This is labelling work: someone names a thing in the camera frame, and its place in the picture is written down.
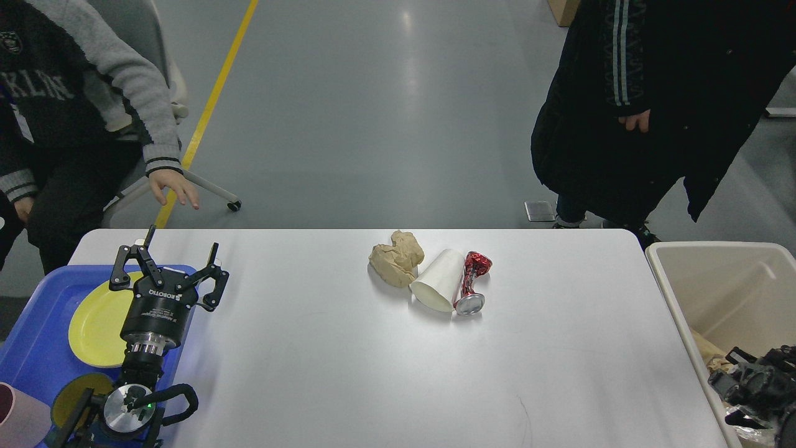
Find seated person in black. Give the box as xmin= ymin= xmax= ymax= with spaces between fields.
xmin=530 ymin=1 xmax=794 ymax=248

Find white paper cup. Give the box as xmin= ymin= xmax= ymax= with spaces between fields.
xmin=409 ymin=249 xmax=465 ymax=313

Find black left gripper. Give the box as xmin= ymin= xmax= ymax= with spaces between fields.
xmin=109 ymin=225 xmax=230 ymax=357

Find left metal floor plate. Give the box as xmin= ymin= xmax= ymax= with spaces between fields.
xmin=525 ymin=201 xmax=555 ymax=222

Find person in grey sweater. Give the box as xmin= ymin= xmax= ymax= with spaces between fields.
xmin=1 ymin=1 xmax=199 ymax=273

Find red foil wrapper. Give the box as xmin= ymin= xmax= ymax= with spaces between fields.
xmin=454 ymin=251 xmax=494 ymax=317

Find brown paper bag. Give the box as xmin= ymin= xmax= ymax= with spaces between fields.
xmin=369 ymin=230 xmax=425 ymax=287
xmin=689 ymin=329 xmax=729 ymax=371

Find beige plastic bin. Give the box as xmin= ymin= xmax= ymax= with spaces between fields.
xmin=646 ymin=241 xmax=795 ymax=447

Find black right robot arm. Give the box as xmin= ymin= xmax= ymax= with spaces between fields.
xmin=708 ymin=345 xmax=795 ymax=447

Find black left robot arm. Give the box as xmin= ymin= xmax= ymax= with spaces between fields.
xmin=52 ymin=226 xmax=229 ymax=447

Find yellow plate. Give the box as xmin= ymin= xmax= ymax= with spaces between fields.
xmin=68 ymin=281 xmax=134 ymax=368

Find dark teal mug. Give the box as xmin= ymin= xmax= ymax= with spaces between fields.
xmin=44 ymin=372 xmax=113 ymax=447

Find pink mug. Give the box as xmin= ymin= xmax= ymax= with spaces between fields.
xmin=1 ymin=382 xmax=52 ymax=447

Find blue plastic tray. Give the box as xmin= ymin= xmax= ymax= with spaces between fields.
xmin=2 ymin=266 xmax=196 ymax=447

